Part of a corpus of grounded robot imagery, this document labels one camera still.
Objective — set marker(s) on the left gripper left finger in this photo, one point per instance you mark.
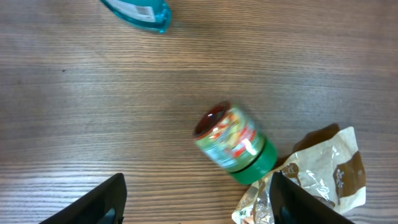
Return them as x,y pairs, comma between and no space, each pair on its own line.
104,204

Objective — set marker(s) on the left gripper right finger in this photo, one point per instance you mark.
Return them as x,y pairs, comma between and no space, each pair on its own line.
293,205

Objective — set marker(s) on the beige snack bag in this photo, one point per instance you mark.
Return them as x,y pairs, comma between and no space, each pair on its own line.
332,171

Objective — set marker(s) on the green lidded jar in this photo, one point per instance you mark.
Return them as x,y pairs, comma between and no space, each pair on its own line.
233,141

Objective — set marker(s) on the blue mouthwash bottle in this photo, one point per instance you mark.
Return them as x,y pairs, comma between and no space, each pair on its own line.
151,15

